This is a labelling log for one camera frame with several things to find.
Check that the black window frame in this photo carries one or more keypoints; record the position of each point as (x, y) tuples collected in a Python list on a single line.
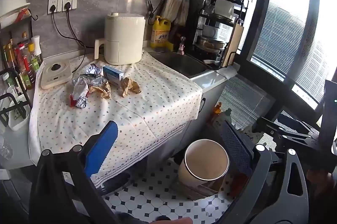
[(252, 29)]

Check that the red cap bottle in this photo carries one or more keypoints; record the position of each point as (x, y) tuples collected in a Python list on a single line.
[(23, 63)]

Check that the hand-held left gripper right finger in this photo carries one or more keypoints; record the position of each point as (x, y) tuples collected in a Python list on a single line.
[(237, 147)]

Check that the small clear jar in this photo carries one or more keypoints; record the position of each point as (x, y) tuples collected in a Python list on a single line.
[(8, 83)]

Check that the white plastic container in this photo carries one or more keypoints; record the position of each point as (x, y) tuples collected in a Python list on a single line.
[(17, 116)]

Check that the white wall outlet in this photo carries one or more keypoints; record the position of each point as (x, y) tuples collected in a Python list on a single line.
[(54, 1), (72, 0)]

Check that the small foil ball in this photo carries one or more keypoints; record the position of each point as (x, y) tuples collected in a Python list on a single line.
[(82, 103)]

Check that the blue white medicine box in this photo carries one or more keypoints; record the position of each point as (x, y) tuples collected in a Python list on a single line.
[(112, 75)]

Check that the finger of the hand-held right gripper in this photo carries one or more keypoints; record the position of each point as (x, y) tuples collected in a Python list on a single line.
[(284, 136), (287, 125)]

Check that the metal pan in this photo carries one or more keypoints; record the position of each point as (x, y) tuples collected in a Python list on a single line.
[(209, 43)]

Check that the white sink cabinet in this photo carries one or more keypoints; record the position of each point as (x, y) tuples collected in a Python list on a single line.
[(210, 92)]

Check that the orange top spray bottle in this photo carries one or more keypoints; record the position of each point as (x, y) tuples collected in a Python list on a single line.
[(221, 116)]

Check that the brown paper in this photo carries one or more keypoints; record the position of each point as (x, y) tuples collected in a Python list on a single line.
[(101, 89), (129, 86)]

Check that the yellow detergent bottle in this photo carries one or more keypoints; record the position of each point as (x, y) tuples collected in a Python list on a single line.
[(159, 34)]

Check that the white pot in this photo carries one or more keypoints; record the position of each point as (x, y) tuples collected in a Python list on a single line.
[(223, 8)]

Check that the cream air fryer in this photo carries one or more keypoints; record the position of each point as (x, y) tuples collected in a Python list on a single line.
[(123, 40)]

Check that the white plate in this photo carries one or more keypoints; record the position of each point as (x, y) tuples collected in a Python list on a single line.
[(10, 20)]

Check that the yellow label oil bottle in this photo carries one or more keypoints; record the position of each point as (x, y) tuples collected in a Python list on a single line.
[(33, 61)]

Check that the white trash bin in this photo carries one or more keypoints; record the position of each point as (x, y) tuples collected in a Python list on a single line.
[(205, 161)]

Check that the red white wrapper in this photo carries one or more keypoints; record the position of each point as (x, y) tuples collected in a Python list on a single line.
[(79, 90)]

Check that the clear plastic bottle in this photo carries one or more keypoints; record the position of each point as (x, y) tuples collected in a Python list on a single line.
[(4, 147)]

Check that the black dish rack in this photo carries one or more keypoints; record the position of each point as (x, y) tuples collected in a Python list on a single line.
[(246, 11)]

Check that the white bowl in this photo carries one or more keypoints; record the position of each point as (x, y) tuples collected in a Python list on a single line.
[(13, 1)]

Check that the white window blinds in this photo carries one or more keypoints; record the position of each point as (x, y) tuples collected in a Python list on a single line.
[(285, 29)]

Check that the silver foil wrapper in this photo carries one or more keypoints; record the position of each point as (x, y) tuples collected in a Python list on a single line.
[(93, 79)]

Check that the steel sink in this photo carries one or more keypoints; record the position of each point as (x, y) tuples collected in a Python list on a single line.
[(179, 63)]

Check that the white top oil dispenser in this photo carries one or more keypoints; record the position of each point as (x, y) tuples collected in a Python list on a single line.
[(36, 44)]

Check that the dark sauce bottle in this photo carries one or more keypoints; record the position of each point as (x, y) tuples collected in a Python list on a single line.
[(11, 58)]

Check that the cream induction cooker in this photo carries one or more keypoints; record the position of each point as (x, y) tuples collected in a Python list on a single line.
[(56, 78)]

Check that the wooden cutting board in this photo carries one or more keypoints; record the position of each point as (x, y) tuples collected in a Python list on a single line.
[(233, 45)]

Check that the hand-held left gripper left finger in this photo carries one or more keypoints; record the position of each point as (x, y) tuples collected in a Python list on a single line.
[(102, 145)]

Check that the black spice rack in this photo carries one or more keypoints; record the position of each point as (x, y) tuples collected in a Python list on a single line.
[(31, 26)]

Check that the hanging chopstick bags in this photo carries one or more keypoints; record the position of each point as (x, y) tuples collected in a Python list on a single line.
[(173, 5)]

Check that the floral tablecloth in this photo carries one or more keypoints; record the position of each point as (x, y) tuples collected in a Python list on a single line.
[(147, 100)]

